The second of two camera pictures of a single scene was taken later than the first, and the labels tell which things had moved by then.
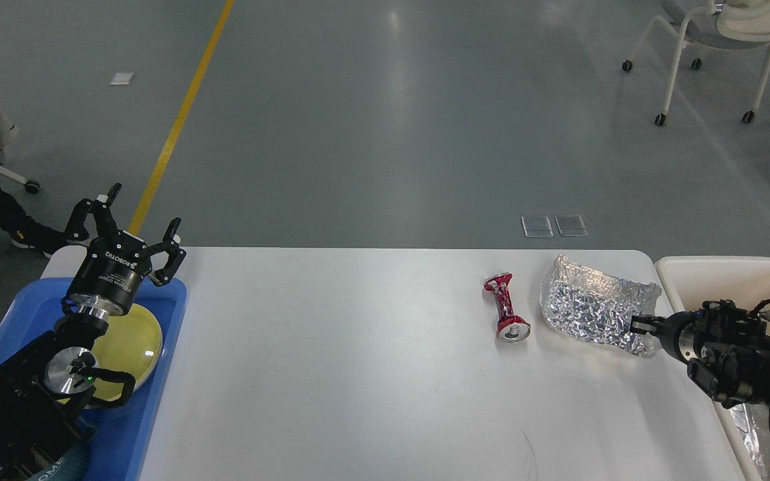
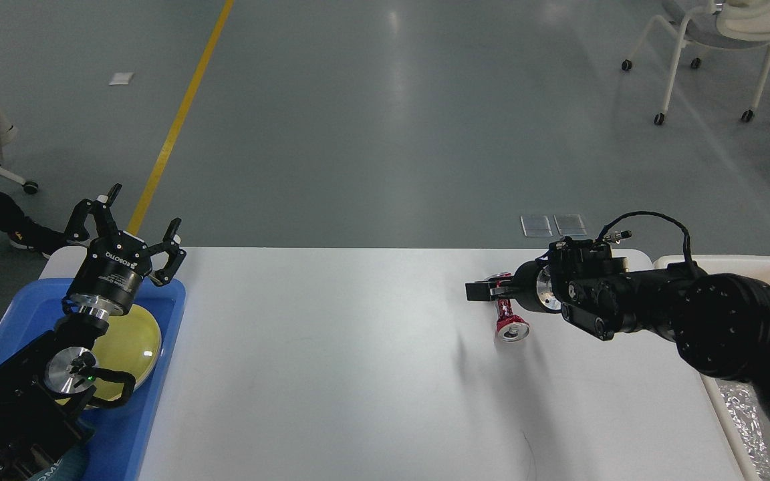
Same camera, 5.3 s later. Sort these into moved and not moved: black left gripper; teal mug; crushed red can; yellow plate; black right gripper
Moved: black right gripper
Not moved: teal mug; yellow plate; crushed red can; black left gripper
